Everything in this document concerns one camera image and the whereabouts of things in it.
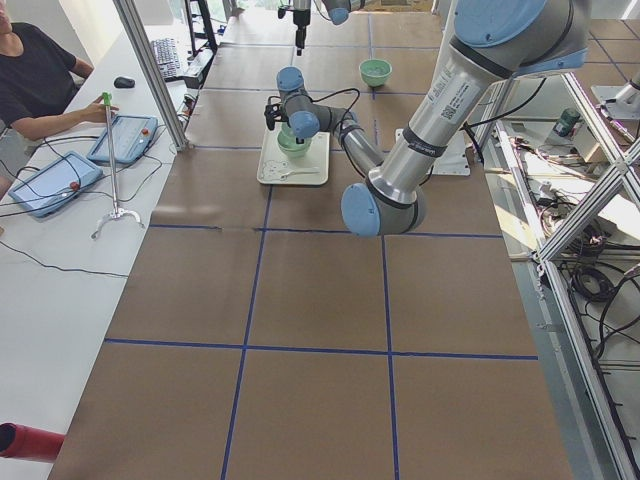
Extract blue teach pendant far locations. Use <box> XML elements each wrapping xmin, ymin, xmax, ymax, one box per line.
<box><xmin>86</xmin><ymin>114</ymin><xmax>158</xmax><ymax>165</ymax></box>

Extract black keyboard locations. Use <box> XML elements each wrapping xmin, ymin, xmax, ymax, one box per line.
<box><xmin>150</xmin><ymin>38</ymin><xmax>182</xmax><ymax>82</ymax></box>

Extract metal reacher grabber stick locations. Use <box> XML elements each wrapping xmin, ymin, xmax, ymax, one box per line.
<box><xmin>91</xmin><ymin>92</ymin><xmax>145</xmax><ymax>240</ymax></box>

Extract black computer mouse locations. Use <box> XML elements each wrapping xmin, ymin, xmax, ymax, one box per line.
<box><xmin>113</xmin><ymin>76</ymin><xmax>136</xmax><ymax>89</ymax></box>

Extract blue teach pendant near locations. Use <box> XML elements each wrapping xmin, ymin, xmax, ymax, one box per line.
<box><xmin>9</xmin><ymin>151</ymin><xmax>103</xmax><ymax>218</ymax></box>

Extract blue teach pendant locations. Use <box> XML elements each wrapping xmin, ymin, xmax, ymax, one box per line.
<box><xmin>9</xmin><ymin>151</ymin><xmax>103</xmax><ymax>218</ymax></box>
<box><xmin>86</xmin><ymin>114</ymin><xmax>158</xmax><ymax>165</ymax></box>

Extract green bowl with ice cubes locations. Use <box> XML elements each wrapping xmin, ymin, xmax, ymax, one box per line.
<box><xmin>359</xmin><ymin>59</ymin><xmax>392</xmax><ymax>88</ymax></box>

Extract white plastic spoon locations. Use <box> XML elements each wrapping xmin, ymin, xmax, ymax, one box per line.
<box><xmin>279</xmin><ymin>168</ymin><xmax>318</xmax><ymax>181</ymax></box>

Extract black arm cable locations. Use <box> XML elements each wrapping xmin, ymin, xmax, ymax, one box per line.
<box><xmin>269</xmin><ymin>87</ymin><xmax>362</xmax><ymax>132</ymax></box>

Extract red cylinder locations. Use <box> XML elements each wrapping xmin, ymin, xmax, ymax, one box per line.
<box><xmin>1</xmin><ymin>423</ymin><xmax>65</xmax><ymax>463</ymax></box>

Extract white camera stand base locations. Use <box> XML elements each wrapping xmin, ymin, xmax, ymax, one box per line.
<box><xmin>387</xmin><ymin>1</ymin><xmax>496</xmax><ymax>175</ymax></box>

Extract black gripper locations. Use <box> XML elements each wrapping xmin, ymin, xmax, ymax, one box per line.
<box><xmin>293</xmin><ymin>9</ymin><xmax>310</xmax><ymax>55</ymax></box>

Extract aluminium frame post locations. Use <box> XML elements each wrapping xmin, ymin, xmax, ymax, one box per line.
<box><xmin>113</xmin><ymin>0</ymin><xmax>189</xmax><ymax>152</ymax></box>

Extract green can on shelf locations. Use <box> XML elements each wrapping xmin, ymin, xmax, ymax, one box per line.
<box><xmin>554</xmin><ymin>108</ymin><xmax>581</xmax><ymax>137</ymax></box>

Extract green bowl on tray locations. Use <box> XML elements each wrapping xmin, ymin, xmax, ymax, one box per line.
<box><xmin>277</xmin><ymin>143</ymin><xmax>311</xmax><ymax>159</ymax></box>

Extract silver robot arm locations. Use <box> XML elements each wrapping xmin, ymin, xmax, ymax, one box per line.
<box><xmin>265</xmin><ymin>1</ymin><xmax>592</xmax><ymax>237</ymax></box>
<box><xmin>278</xmin><ymin>0</ymin><xmax>367</xmax><ymax>56</ymax></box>

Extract seated person black shirt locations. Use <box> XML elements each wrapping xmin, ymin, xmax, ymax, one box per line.
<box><xmin>0</xmin><ymin>0</ymin><xmax>120</xmax><ymax>184</ymax></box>

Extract cream bear serving tray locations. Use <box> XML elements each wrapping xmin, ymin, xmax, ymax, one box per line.
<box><xmin>256</xmin><ymin>130</ymin><xmax>330</xmax><ymax>186</ymax></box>

